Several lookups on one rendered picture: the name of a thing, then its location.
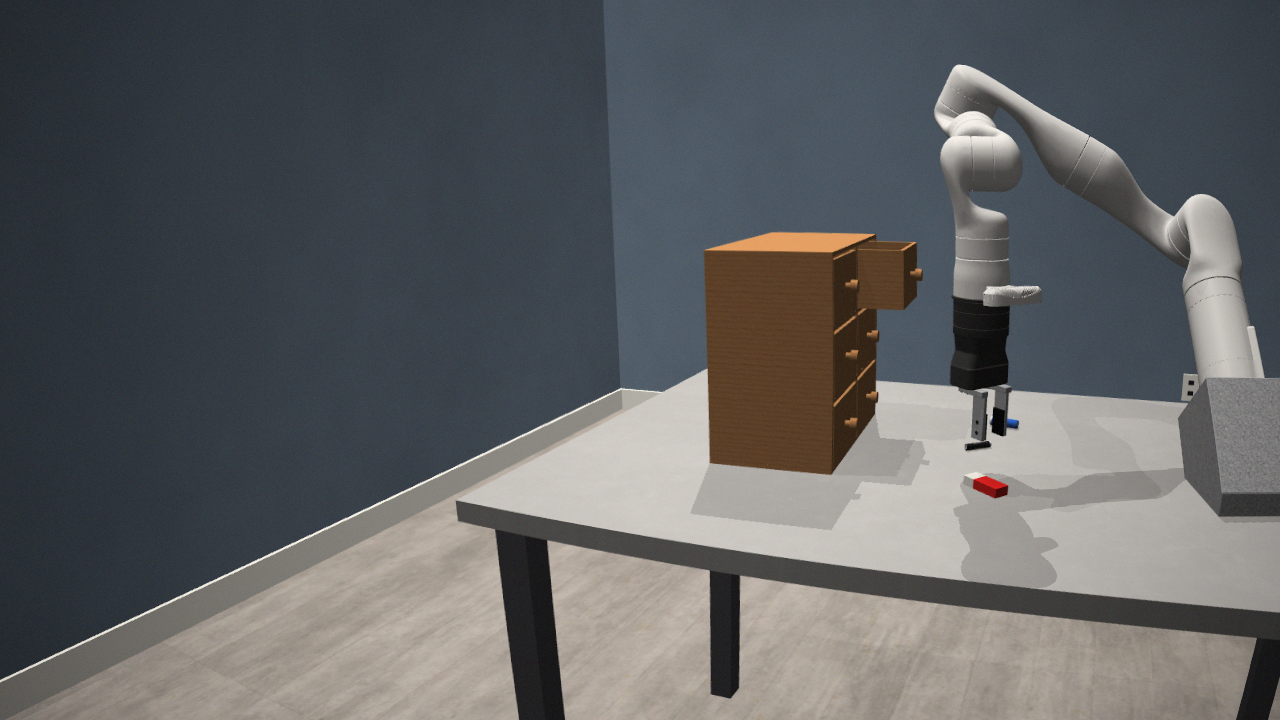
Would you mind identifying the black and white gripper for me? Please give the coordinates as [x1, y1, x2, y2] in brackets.
[950, 258, 1042, 441]

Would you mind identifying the small brown wooden chest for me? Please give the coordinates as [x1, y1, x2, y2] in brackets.
[704, 232, 876, 475]

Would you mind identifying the red and white eraser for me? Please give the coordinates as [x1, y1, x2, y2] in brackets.
[963, 471, 1009, 498]

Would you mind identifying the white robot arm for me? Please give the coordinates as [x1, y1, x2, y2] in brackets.
[934, 65, 1265, 387]

